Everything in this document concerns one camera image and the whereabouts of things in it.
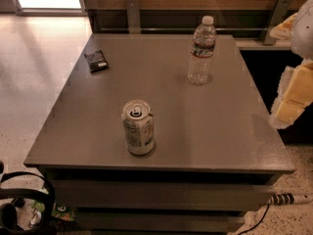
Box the black rxbar chocolate packet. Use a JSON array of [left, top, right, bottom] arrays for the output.
[[85, 50, 109, 72]]

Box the left grey metal bracket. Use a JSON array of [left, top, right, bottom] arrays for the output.
[[125, 0, 141, 34]]

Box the grey drawer cabinet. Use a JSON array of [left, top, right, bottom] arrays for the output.
[[25, 34, 294, 235]]

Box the right grey metal bracket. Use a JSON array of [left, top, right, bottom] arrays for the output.
[[260, 0, 292, 46]]

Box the green snack bag on floor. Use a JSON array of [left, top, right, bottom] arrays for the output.
[[28, 202, 74, 228]]

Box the black white striped cable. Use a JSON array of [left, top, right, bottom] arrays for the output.
[[235, 193, 313, 235]]

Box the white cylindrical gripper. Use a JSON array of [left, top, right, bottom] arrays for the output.
[[269, 0, 313, 129]]

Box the white green 7up can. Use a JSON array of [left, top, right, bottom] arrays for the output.
[[121, 100, 155, 156]]

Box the clear plastic water bottle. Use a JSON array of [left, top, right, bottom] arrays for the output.
[[188, 16, 217, 85]]

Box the horizontal metal rail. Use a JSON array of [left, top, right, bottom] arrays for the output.
[[99, 27, 268, 32]]

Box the grey metal bracket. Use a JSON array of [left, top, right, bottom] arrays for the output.
[[260, 0, 292, 46], [125, 0, 141, 34]]

